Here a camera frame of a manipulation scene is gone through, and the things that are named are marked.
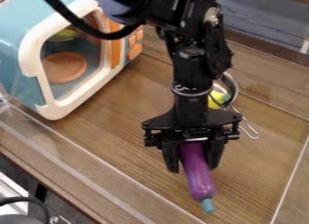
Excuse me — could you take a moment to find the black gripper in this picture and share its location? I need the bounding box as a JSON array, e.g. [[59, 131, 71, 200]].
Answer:
[[142, 96, 243, 173]]

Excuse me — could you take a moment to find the purple toy eggplant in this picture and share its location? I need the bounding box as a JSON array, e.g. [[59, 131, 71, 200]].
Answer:
[[180, 143, 216, 213]]

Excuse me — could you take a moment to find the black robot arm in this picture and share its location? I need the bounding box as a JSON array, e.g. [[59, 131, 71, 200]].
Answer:
[[97, 0, 241, 173]]

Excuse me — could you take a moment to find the yellow toy banana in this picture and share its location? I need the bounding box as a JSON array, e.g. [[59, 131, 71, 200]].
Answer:
[[208, 90, 231, 109]]

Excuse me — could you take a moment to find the clear acrylic barrier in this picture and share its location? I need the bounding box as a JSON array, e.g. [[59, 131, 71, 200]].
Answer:
[[0, 97, 205, 224]]

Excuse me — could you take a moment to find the orange microwave turntable plate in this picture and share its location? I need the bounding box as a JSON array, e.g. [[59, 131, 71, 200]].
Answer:
[[43, 51, 89, 84]]

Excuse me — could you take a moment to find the blue toy microwave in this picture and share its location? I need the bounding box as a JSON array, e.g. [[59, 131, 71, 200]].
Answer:
[[0, 0, 144, 120]]

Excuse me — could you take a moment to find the silver pot with handle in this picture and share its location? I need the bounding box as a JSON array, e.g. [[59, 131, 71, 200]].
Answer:
[[211, 71, 261, 141]]

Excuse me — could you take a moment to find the black device with cable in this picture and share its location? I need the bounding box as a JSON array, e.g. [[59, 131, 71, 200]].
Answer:
[[0, 197, 71, 224]]

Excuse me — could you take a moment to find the black cable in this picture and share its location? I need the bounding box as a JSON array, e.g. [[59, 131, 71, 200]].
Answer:
[[35, 0, 144, 41]]

